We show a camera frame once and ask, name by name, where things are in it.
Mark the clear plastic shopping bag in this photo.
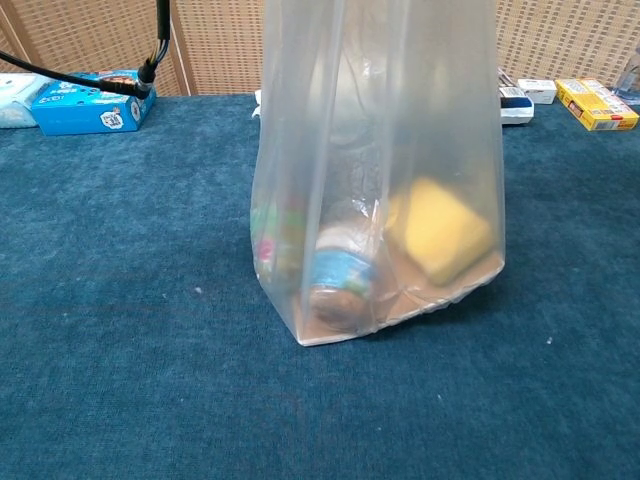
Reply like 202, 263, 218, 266
249, 0, 506, 349

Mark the brown jar with blue label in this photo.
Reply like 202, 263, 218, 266
307, 224, 379, 331

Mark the green snack packet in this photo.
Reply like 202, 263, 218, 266
252, 197, 311, 286

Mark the yellow sponge block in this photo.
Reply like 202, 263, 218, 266
387, 175, 494, 287

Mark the blue felt table cover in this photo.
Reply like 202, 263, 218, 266
0, 94, 640, 480

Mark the rattan folding screen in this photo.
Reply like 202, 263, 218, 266
0, 0, 640, 99

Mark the small white box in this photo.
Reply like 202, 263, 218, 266
516, 78, 558, 105

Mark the blue cookie box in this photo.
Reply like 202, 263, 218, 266
30, 69, 157, 137

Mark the yellow cardboard box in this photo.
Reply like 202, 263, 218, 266
554, 77, 640, 132

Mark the pale blue wet wipes pack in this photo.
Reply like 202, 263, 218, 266
0, 72, 51, 130

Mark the clear plastic water bottle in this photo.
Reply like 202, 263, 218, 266
612, 64, 640, 106

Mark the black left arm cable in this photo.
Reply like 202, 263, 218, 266
0, 0, 171, 100

